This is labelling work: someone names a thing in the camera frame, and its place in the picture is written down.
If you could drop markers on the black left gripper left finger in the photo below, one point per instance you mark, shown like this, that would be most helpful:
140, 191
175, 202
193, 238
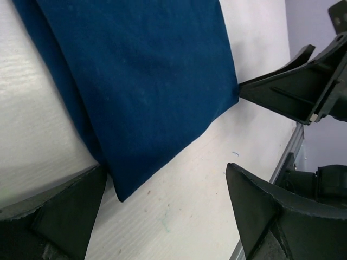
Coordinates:
54, 224

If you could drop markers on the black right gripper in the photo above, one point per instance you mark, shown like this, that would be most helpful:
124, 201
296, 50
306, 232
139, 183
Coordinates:
307, 93

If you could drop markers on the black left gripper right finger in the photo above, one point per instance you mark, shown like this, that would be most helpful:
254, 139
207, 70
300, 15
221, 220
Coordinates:
274, 223

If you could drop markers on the navy blue printed t-shirt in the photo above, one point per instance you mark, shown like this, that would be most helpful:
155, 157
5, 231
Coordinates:
141, 80

